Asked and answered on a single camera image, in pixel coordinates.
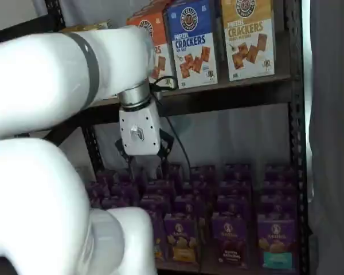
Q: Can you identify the orange pretzel crackers box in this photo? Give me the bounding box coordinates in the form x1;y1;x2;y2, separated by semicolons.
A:
126;10;176;84

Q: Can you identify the dark metal shelf rack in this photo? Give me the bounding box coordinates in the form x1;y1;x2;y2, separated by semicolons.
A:
42;0;311;275

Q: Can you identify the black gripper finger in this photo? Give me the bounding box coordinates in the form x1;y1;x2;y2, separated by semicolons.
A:
114;138;139;180
156;128;175;178

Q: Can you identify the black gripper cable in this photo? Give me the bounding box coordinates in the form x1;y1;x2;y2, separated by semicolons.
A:
148;74;191;175

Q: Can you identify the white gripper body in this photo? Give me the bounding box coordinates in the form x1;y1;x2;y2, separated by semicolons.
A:
119;100;163;157

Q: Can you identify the purple box brown patch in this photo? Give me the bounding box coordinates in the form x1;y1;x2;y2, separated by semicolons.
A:
217;195;252;217
210;214;251;266

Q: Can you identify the yellow pretzel crackers box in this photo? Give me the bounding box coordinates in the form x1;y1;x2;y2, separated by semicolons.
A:
220;0;276;83

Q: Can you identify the blue pretzel crackers box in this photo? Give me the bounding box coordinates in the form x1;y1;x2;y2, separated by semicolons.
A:
162;0;219;90

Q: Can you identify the purple box teal patch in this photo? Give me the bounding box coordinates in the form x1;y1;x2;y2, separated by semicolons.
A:
257;215;298;268

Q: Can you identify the purple snack box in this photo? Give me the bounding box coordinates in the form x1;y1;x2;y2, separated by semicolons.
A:
101;197;133;209
148;213;166;262
223;164;252;183
188;165;216;184
145;179;179;197
139;194;173;215
218;180;252;198
179;181;212;198
264;165;296;183
260;195;298;218
263;179;298;198
88;182;113;199
111;182;142;202

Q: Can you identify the purple box orange patch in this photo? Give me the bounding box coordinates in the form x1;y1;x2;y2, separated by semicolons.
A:
163;213;202;265
173;195;209;215

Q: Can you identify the white framed board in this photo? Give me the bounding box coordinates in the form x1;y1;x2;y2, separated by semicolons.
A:
0;0;49;33

